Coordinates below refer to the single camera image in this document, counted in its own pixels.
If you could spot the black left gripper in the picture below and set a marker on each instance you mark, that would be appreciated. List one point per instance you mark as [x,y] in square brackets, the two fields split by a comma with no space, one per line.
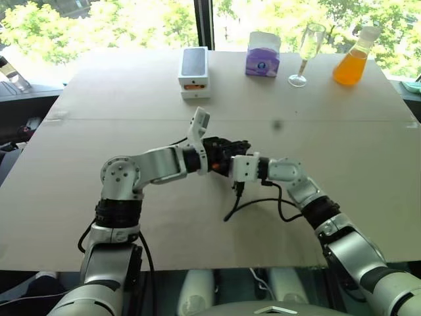
[215,149]

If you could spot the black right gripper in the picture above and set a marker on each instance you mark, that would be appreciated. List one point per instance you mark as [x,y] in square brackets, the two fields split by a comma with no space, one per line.
[224,169]

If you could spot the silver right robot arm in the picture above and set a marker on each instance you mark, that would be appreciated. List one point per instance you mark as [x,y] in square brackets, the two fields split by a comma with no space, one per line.
[352,250]

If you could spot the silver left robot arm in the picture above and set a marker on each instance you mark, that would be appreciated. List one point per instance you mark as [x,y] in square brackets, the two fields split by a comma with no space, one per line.
[158,161]

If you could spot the white flat box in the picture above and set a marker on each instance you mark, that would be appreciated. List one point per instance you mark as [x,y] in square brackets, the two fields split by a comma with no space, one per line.
[196,94]

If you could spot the purple tissue box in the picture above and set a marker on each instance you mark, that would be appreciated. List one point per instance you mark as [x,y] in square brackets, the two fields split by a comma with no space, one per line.
[262,62]

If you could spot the white smartphone box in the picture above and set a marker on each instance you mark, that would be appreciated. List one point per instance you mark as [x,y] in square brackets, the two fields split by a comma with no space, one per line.
[194,66]

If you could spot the clear champagne glass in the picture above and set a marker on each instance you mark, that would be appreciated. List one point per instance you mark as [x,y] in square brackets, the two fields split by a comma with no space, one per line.
[307,49]

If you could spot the conical flask with orange liquid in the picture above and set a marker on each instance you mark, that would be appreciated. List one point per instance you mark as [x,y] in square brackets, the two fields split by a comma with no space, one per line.
[351,67]

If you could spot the white rounded robot leg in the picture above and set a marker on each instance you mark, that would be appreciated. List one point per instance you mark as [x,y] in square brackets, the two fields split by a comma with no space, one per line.
[289,284]
[197,289]

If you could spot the white robot torso cover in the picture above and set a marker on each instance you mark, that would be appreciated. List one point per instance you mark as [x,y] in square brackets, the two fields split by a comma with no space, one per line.
[269,307]

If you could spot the green cloth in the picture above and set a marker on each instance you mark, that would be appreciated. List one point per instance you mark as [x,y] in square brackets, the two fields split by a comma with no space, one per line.
[411,87]

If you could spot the dark shoe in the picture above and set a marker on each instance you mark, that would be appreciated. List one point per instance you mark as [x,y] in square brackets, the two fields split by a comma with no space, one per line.
[46,283]

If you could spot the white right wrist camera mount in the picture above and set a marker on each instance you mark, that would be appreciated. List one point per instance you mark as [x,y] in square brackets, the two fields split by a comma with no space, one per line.
[246,166]

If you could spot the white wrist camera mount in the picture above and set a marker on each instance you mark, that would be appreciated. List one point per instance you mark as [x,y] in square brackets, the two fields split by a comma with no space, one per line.
[246,166]
[199,126]

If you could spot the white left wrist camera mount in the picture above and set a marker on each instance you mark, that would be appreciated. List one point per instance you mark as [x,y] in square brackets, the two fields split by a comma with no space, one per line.
[199,126]

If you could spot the black window frame post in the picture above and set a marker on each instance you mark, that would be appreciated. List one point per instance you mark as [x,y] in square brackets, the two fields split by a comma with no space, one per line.
[204,23]

